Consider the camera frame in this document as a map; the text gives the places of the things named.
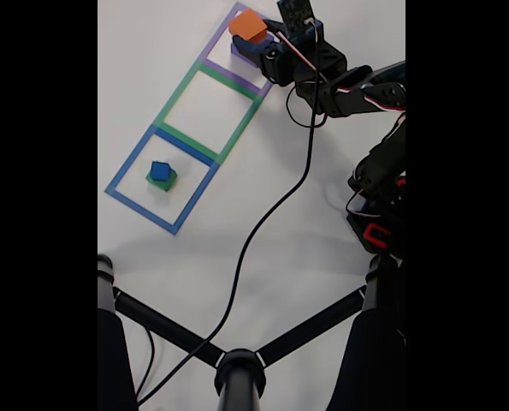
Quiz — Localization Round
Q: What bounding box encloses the orange cube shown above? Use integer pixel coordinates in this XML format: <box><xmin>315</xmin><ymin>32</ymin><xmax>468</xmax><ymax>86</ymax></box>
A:
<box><xmin>228</xmin><ymin>8</ymin><xmax>269</xmax><ymax>44</ymax></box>

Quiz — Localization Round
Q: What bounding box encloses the small blue cube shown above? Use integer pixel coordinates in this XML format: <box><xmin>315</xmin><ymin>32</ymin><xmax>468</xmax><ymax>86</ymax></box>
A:
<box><xmin>150</xmin><ymin>160</ymin><xmax>171</xmax><ymax>181</ymax></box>

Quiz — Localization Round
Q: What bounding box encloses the flat purple block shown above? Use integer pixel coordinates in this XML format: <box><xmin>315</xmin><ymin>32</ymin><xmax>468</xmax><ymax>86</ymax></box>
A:
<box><xmin>230</xmin><ymin>34</ymin><xmax>276</xmax><ymax>69</ymax></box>

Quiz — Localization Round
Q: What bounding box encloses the green cube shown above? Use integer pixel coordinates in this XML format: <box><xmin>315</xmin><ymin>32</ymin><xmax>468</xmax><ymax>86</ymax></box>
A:
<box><xmin>145</xmin><ymin>168</ymin><xmax>178</xmax><ymax>193</ymax></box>

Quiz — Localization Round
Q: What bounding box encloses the camera board with blue mount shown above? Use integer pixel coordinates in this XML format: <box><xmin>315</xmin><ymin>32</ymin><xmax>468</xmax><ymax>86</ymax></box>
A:
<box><xmin>276</xmin><ymin>0</ymin><xmax>325</xmax><ymax>44</ymax></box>

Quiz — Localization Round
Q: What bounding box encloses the red white servo cable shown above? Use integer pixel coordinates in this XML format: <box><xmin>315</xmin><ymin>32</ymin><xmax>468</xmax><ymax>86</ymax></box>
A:
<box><xmin>274</xmin><ymin>33</ymin><xmax>406</xmax><ymax>115</ymax></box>

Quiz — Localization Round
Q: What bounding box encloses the purple square frame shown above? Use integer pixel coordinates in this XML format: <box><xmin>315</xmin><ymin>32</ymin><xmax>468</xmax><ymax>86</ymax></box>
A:
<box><xmin>202</xmin><ymin>1</ymin><xmax>281</xmax><ymax>98</ymax></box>

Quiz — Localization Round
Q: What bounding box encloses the thick black camera cable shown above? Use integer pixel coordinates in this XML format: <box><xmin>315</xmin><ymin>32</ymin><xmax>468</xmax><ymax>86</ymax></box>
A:
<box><xmin>137</xmin><ymin>21</ymin><xmax>323</xmax><ymax>406</ymax></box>

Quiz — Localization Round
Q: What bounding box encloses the green square frame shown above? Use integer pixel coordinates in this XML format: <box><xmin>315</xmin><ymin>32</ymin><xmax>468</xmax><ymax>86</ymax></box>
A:
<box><xmin>153</xmin><ymin>62</ymin><xmax>266</xmax><ymax>166</ymax></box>

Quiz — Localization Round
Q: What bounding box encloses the blue square frame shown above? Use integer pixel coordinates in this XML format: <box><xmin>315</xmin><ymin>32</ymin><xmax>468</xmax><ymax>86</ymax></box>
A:
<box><xmin>104</xmin><ymin>124</ymin><xmax>220</xmax><ymax>235</ymax></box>

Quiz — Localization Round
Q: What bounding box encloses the thin black cable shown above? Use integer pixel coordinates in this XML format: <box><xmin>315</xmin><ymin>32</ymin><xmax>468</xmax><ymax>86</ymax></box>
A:
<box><xmin>134</xmin><ymin>327</ymin><xmax>157</xmax><ymax>399</ymax></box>

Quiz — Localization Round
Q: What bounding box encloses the black camera tripod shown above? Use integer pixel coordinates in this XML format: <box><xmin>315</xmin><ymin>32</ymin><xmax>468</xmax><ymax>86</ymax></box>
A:
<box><xmin>98</xmin><ymin>253</ymin><xmax>406</xmax><ymax>411</ymax></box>

